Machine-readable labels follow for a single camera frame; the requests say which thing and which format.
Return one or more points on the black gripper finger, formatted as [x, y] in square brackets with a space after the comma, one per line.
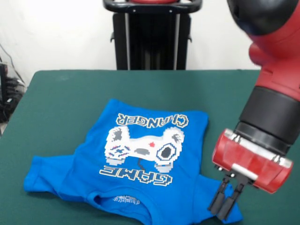
[230, 204]
[219, 197]

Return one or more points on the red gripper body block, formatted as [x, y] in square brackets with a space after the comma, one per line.
[253, 161]

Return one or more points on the blue printed t-shirt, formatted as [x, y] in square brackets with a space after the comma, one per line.
[164, 192]

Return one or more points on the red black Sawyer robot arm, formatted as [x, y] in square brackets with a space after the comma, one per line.
[269, 70]

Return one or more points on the dark green table cloth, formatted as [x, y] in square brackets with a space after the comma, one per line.
[58, 105]

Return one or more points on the black electronics box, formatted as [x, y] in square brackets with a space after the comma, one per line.
[2, 82]

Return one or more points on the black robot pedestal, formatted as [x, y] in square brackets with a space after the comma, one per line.
[150, 42]

